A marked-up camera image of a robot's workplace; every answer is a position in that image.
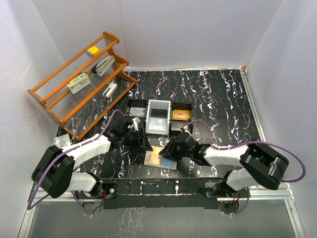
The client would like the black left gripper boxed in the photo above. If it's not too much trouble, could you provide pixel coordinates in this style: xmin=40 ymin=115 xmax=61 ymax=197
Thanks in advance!
xmin=121 ymin=128 xmax=153 ymax=154

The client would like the beige leather card holder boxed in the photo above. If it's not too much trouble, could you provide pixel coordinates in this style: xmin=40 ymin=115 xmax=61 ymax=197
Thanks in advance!
xmin=144 ymin=146 xmax=177 ymax=170

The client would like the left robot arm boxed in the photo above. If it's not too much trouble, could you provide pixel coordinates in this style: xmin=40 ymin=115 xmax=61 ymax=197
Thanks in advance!
xmin=31 ymin=116 xmax=153 ymax=198

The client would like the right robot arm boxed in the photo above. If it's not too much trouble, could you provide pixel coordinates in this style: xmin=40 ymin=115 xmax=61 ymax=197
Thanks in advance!
xmin=159 ymin=132 xmax=289 ymax=197

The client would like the grey card in right tray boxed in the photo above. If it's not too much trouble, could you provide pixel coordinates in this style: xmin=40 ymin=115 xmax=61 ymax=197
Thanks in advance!
xmin=171 ymin=120 xmax=187 ymax=131

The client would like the silver card in left tray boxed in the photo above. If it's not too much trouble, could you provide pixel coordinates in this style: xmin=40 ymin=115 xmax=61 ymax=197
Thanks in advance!
xmin=129 ymin=107 xmax=146 ymax=117

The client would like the black right tray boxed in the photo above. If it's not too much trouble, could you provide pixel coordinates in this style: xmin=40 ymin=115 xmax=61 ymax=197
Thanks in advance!
xmin=169 ymin=102 xmax=193 ymax=135

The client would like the black tray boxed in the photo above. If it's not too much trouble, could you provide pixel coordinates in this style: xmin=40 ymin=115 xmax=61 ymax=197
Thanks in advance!
xmin=125 ymin=99 xmax=148 ymax=125
xmin=169 ymin=102 xmax=193 ymax=135

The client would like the white tray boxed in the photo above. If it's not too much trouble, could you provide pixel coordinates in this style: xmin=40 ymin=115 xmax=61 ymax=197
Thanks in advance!
xmin=145 ymin=100 xmax=171 ymax=135

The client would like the black left tray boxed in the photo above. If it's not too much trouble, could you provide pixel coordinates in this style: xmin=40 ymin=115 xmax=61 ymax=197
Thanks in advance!
xmin=125 ymin=99 xmax=148 ymax=125

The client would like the small white stapler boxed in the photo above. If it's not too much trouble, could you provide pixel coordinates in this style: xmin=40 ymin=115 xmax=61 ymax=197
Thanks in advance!
xmin=103 ymin=82 xmax=117 ymax=98

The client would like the white printed paper sheet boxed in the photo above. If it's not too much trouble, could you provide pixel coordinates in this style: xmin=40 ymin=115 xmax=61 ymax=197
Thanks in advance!
xmin=53 ymin=134 xmax=71 ymax=148

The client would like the orange wooden shelf rack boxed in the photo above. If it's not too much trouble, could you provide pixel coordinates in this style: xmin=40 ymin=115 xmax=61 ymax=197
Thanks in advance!
xmin=28 ymin=32 xmax=136 ymax=141

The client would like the white black stapler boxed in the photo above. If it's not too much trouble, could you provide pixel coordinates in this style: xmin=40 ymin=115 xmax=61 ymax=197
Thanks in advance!
xmin=91 ymin=55 xmax=115 ymax=77

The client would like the white staples box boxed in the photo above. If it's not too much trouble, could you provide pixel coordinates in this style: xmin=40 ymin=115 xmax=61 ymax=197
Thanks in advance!
xmin=66 ymin=72 xmax=91 ymax=94

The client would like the yellow white tape measure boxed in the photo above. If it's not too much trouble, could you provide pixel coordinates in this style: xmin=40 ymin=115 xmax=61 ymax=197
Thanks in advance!
xmin=86 ymin=46 xmax=99 ymax=58

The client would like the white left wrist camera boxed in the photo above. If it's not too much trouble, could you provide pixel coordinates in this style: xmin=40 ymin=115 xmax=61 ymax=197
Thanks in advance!
xmin=132 ymin=118 xmax=141 ymax=131

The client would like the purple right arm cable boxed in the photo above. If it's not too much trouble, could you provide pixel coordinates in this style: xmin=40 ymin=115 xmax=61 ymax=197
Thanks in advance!
xmin=183 ymin=119 xmax=306 ymax=216

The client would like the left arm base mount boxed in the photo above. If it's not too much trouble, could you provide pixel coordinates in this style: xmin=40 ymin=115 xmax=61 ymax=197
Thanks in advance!
xmin=75 ymin=183 xmax=118 ymax=200

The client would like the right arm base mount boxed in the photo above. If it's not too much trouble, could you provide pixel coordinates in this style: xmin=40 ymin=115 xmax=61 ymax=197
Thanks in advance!
xmin=195 ymin=182 xmax=250 ymax=198

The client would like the aluminium frame rail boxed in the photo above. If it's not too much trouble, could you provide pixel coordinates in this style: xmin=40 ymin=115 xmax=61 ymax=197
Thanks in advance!
xmin=19 ymin=183 xmax=305 ymax=238

